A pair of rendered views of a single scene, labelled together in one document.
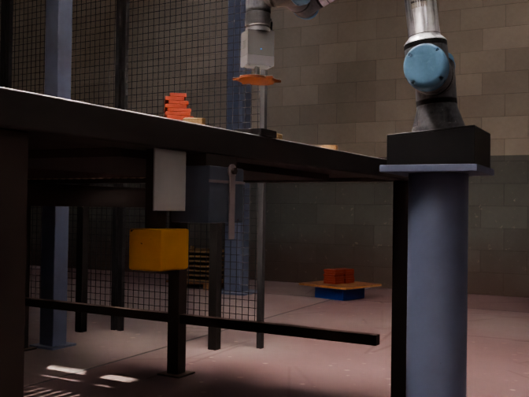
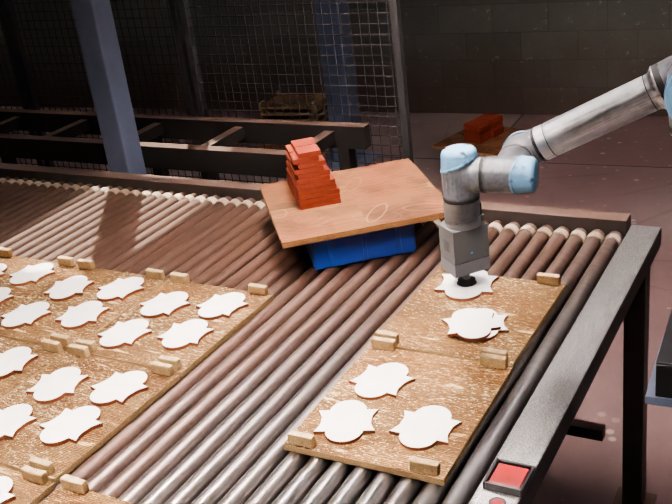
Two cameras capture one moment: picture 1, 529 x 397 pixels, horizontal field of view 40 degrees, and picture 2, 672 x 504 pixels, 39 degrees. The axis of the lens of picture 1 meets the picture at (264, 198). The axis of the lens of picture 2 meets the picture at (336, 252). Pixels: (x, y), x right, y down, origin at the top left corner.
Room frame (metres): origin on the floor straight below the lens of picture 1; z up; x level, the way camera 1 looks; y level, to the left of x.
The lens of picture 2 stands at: (0.34, 0.25, 2.05)
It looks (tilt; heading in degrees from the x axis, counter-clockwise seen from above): 24 degrees down; 1
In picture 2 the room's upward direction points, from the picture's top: 7 degrees counter-clockwise
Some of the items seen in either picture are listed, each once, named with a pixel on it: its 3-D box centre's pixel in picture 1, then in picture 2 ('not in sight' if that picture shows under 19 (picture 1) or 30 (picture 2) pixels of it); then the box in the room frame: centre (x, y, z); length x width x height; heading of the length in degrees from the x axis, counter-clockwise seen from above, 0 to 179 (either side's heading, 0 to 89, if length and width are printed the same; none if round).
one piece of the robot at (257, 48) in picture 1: (257, 48); (462, 241); (2.16, 0.03, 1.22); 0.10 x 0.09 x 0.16; 21
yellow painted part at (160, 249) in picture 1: (160, 209); not in sight; (1.41, 0.20, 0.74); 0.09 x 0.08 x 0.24; 150
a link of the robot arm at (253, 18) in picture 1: (258, 21); (463, 208); (2.15, 0.02, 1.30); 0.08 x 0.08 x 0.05
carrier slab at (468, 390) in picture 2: not in sight; (402, 406); (2.01, 0.20, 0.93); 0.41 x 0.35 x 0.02; 151
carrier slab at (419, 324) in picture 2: not in sight; (471, 314); (2.37, -0.01, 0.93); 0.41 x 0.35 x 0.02; 149
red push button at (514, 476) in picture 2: not in sight; (509, 477); (1.75, 0.02, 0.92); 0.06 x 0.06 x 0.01; 60
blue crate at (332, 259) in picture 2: not in sight; (353, 226); (2.92, 0.26, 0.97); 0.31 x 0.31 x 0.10; 10
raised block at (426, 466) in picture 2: (194, 123); (424, 466); (1.78, 0.18, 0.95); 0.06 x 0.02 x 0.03; 61
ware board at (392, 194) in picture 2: not in sight; (351, 199); (2.99, 0.25, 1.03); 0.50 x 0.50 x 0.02; 10
